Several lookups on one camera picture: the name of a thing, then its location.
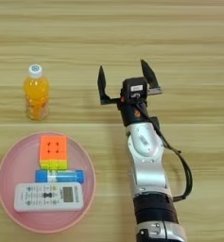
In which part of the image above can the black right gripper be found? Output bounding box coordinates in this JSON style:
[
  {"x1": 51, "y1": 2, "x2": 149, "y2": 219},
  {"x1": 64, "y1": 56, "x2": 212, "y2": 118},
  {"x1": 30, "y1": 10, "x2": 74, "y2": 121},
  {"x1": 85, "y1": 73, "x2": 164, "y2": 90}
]
[{"x1": 96, "y1": 59, "x2": 164, "y2": 128}]

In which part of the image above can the orange juice bottle white cap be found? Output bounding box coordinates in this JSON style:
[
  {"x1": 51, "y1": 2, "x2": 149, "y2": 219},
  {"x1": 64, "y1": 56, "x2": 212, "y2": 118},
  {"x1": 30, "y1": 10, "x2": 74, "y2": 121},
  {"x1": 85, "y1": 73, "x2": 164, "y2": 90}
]
[{"x1": 23, "y1": 63, "x2": 51, "y2": 122}]

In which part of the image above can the orange yellow puzzle cube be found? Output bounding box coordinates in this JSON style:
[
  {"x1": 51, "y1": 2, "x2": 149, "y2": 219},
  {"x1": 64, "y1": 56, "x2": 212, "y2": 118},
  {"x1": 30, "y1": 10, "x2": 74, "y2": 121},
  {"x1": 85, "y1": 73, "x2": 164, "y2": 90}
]
[{"x1": 38, "y1": 134, "x2": 69, "y2": 171}]

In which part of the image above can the blue glue stick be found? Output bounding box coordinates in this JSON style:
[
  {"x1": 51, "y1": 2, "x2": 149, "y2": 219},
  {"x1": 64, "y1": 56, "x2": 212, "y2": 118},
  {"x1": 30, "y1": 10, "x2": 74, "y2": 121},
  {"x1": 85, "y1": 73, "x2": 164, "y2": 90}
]
[{"x1": 34, "y1": 168, "x2": 86, "y2": 184}]

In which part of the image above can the white remote control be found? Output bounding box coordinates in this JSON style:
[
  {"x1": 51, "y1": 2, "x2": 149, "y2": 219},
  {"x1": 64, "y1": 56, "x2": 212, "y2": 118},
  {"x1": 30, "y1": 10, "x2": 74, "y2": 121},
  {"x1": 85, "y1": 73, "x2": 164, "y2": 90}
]
[{"x1": 13, "y1": 181, "x2": 85, "y2": 213}]

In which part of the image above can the small black box white label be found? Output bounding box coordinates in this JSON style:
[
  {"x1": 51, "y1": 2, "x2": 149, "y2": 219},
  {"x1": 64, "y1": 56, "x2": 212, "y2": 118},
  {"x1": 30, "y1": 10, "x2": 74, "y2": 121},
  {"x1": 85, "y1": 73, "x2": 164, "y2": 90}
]
[{"x1": 121, "y1": 77, "x2": 148, "y2": 101}]

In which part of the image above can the pink round plate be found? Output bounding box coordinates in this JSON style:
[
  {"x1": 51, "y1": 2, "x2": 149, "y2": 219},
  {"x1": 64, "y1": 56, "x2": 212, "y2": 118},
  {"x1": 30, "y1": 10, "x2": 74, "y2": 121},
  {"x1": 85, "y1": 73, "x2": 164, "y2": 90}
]
[{"x1": 0, "y1": 130, "x2": 96, "y2": 234}]

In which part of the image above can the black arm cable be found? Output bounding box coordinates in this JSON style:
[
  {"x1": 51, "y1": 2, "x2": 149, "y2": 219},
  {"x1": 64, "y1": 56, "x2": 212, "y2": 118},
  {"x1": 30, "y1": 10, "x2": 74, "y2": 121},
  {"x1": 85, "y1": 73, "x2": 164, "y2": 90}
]
[{"x1": 135, "y1": 99, "x2": 194, "y2": 203}]

